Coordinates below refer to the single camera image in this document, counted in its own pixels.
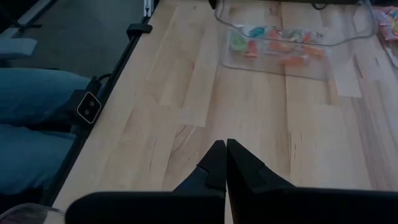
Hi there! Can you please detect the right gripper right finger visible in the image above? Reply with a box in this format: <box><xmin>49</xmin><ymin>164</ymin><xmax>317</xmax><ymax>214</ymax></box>
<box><xmin>226</xmin><ymin>139</ymin><xmax>398</xmax><ymax>224</ymax></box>

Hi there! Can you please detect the white frame end bracket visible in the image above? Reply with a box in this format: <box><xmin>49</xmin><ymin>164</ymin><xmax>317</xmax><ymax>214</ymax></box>
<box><xmin>143</xmin><ymin>0</ymin><xmax>154</xmax><ymax>17</ymax></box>

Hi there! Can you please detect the person's leg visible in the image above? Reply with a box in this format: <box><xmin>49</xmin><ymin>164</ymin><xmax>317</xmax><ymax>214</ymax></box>
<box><xmin>0</xmin><ymin>67</ymin><xmax>91</xmax><ymax>126</ymax></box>
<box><xmin>0</xmin><ymin>123</ymin><xmax>77</xmax><ymax>197</ymax></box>

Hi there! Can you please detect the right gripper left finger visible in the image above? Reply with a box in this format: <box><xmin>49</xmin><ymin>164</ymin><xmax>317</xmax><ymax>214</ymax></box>
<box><xmin>65</xmin><ymin>139</ymin><xmax>227</xmax><ymax>224</ymax></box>

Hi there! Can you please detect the pink red candy wrapper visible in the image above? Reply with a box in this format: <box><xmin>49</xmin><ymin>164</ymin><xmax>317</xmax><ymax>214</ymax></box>
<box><xmin>374</xmin><ymin>6</ymin><xmax>397</xmax><ymax>26</ymax></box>

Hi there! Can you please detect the green candy clear wrapper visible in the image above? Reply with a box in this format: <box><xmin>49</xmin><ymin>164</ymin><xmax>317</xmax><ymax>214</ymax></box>
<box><xmin>284</xmin><ymin>29</ymin><xmax>304</xmax><ymax>41</ymax></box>
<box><xmin>230</xmin><ymin>33</ymin><xmax>248</xmax><ymax>52</ymax></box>

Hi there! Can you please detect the orange candy clear wrapper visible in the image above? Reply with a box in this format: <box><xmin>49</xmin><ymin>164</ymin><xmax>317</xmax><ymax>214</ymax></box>
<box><xmin>244</xmin><ymin>40</ymin><xmax>259</xmax><ymax>59</ymax></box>
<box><xmin>269</xmin><ymin>40</ymin><xmax>295</xmax><ymax>54</ymax></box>
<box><xmin>303</xmin><ymin>45</ymin><xmax>326</xmax><ymax>59</ymax></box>

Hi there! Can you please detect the clear plastic bin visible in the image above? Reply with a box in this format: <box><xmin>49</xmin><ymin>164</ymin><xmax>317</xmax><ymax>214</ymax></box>
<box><xmin>213</xmin><ymin>0</ymin><xmax>377</xmax><ymax>82</ymax></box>
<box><xmin>0</xmin><ymin>202</ymin><xmax>66</xmax><ymax>224</ymax></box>
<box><xmin>371</xmin><ymin>0</ymin><xmax>398</xmax><ymax>68</ymax></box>

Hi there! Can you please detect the grey padded armrest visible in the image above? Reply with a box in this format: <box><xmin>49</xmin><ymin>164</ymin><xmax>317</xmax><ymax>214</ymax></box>
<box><xmin>0</xmin><ymin>37</ymin><xmax>38</xmax><ymax>60</ymax></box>

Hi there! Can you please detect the teal candy clear wrapper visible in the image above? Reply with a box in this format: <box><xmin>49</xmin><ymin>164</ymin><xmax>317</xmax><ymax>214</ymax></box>
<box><xmin>248</xmin><ymin>26</ymin><xmax>267</xmax><ymax>38</ymax></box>

